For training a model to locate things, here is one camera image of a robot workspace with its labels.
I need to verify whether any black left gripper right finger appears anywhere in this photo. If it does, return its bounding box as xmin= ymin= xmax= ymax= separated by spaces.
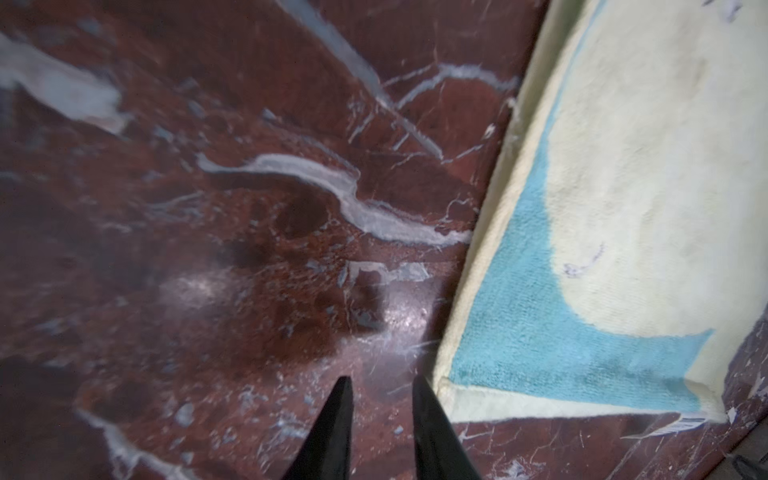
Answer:
xmin=412 ymin=375 xmax=481 ymax=480

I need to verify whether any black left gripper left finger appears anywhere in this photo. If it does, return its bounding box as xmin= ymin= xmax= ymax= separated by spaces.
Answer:
xmin=282 ymin=376 xmax=354 ymax=480

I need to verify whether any light green cloth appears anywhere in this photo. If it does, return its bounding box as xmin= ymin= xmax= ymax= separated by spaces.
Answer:
xmin=432 ymin=1 xmax=767 ymax=432

